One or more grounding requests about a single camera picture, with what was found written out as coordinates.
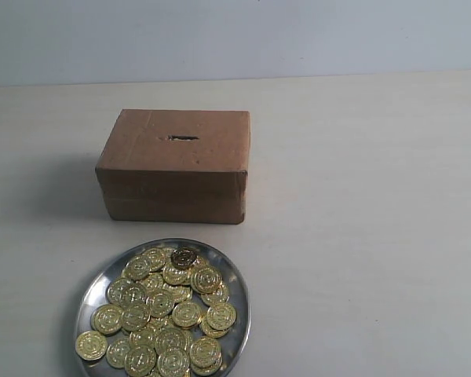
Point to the brown cardboard box with slot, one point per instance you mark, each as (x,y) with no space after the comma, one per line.
(176,165)

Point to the dark bronze coin top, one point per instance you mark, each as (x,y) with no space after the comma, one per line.
(183,258)

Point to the gold coin upper right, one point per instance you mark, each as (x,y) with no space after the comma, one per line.
(205,279)

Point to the gold coin right middle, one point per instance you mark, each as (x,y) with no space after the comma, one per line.
(221,316)

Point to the gold coin with centre hole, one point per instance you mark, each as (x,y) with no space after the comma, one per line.
(160,303)

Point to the round steel plate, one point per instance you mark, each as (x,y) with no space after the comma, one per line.
(232,344)

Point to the gold coin bottom right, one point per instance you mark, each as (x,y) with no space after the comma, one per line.
(204,352)

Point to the gold coin left middle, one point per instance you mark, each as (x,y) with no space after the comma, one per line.
(107,319)

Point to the gold coin bottom centre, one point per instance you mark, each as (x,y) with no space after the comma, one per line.
(140,361)

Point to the gold coin plate left edge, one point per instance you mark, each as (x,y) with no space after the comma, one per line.
(91,345)

